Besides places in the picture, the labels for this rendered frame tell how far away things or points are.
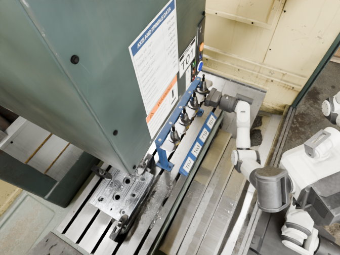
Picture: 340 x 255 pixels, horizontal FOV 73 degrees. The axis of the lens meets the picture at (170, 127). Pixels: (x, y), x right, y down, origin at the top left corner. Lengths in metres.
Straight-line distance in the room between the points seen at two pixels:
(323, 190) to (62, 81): 0.89
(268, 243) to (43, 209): 1.70
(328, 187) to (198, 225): 0.78
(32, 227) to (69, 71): 1.69
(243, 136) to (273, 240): 1.12
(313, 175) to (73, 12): 0.92
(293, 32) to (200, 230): 1.23
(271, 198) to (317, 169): 0.20
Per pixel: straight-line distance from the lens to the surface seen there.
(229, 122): 1.77
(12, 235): 2.01
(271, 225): 2.17
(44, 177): 1.51
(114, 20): 0.36
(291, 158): 1.04
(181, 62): 0.63
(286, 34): 1.51
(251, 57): 1.66
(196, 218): 1.50
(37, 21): 0.28
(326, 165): 1.04
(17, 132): 1.18
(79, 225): 1.45
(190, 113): 1.20
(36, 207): 1.97
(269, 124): 1.92
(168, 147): 1.11
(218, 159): 1.60
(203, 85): 1.25
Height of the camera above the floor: 2.21
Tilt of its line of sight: 59 degrees down
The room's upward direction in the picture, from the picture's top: 7 degrees counter-clockwise
